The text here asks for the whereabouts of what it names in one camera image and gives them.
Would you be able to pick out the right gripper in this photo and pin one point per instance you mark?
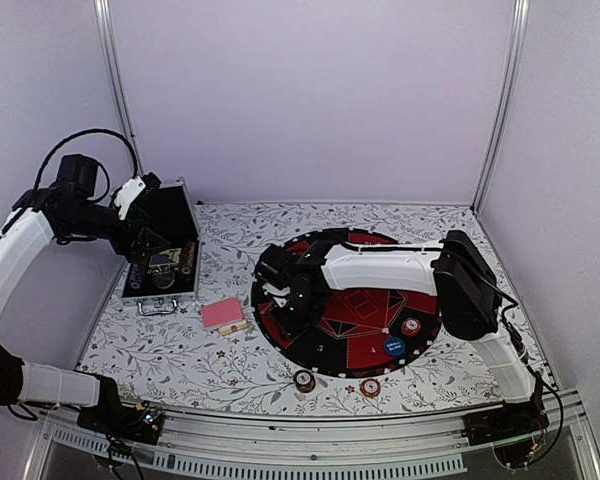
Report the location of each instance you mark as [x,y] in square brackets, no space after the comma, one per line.
[291,328]

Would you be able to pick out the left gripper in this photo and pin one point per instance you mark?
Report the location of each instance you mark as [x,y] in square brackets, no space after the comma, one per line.
[135,252]

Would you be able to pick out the blue small blind button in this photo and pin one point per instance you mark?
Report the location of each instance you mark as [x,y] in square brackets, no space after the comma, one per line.
[394,347]

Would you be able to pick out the orange chips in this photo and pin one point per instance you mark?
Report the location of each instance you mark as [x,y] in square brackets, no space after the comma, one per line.
[410,327]

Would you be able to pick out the orange poker chip stack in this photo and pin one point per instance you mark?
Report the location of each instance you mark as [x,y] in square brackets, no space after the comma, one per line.
[370,388]

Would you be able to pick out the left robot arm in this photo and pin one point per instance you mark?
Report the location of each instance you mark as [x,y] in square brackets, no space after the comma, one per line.
[68,210]

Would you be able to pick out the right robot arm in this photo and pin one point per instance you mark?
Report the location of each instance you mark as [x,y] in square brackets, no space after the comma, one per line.
[473,309]

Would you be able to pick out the aluminium poker case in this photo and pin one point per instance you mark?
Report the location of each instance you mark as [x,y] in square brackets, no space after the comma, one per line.
[166,276]

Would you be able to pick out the round red black poker mat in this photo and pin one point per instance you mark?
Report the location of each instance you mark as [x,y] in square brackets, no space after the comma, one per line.
[376,284]

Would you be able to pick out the dark poker chip stack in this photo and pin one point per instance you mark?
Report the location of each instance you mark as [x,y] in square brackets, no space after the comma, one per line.
[304,381]

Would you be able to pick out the red playing card deck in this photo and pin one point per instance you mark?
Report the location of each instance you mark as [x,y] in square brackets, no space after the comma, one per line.
[222,313]

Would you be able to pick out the floral table cloth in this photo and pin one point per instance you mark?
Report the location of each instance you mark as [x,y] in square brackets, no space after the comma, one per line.
[174,360]

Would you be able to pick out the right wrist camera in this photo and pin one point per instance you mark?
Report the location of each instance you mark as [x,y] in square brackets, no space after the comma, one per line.
[275,268]

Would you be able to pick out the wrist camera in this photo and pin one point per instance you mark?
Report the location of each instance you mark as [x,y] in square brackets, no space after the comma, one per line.
[275,268]
[133,190]

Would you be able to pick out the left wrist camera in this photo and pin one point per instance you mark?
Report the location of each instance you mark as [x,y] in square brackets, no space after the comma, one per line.
[133,190]

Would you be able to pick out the front aluminium rail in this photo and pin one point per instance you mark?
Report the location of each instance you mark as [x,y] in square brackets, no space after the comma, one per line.
[199,444]

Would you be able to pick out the left aluminium frame post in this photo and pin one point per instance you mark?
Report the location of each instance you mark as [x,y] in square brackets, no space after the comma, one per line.
[104,23]

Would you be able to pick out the aluminium frame post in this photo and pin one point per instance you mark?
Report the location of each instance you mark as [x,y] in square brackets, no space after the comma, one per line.
[104,23]
[511,68]

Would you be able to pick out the right aluminium frame post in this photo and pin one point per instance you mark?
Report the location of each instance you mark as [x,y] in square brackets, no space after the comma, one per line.
[511,68]

